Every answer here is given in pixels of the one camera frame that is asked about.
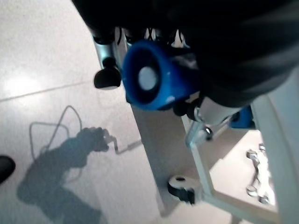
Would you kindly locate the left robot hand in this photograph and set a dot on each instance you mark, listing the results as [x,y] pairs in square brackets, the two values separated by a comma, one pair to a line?
[233,46]

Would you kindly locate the silver metal crank arm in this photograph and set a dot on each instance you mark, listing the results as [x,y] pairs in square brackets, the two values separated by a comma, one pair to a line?
[197,131]

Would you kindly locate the silver metal bed linkage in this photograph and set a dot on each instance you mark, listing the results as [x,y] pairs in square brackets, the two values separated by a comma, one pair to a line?
[259,172]

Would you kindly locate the grey and black caster wheel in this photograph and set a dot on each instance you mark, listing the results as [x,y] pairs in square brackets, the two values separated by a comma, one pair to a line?
[181,187]

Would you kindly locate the dark robot foot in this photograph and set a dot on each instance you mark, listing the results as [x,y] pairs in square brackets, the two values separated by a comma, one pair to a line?
[5,168]

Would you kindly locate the white metal bed frame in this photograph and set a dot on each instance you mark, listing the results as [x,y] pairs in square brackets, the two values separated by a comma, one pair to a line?
[280,144]

